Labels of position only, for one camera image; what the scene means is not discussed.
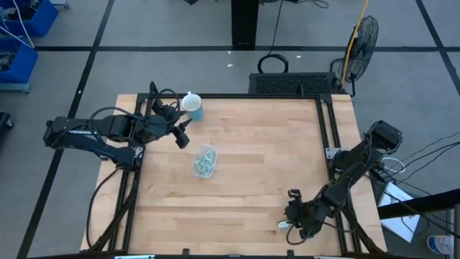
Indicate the black aluminium table frame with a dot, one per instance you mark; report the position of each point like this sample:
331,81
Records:
233,96

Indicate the black floor fan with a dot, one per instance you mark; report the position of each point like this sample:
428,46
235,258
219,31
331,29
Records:
361,48

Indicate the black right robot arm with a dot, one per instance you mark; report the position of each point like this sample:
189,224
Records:
355,169

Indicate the black pillar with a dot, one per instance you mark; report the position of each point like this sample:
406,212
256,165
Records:
245,21

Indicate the black beam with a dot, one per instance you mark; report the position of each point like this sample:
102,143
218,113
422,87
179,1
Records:
417,205

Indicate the black bracket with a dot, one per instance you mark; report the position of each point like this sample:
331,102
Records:
185,252
290,253

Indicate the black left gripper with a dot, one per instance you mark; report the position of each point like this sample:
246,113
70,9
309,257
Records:
167,120

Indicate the clear plastic container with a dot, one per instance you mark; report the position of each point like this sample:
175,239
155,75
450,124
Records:
196,172

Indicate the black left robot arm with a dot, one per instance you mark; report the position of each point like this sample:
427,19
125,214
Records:
108,129

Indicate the blue cup with white lid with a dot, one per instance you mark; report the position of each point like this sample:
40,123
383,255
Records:
192,106

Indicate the person's shoe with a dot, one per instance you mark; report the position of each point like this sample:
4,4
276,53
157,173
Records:
441,244

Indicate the white paper box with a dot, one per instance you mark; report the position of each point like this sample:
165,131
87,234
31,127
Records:
399,216

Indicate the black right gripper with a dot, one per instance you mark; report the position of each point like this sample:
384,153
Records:
305,216

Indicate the blue storage bin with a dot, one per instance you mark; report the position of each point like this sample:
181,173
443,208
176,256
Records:
19,66
36,18

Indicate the black mesh basket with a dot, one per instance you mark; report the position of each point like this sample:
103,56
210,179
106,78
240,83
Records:
293,83

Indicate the black object at floor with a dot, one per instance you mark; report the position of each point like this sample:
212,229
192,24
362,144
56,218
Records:
4,122

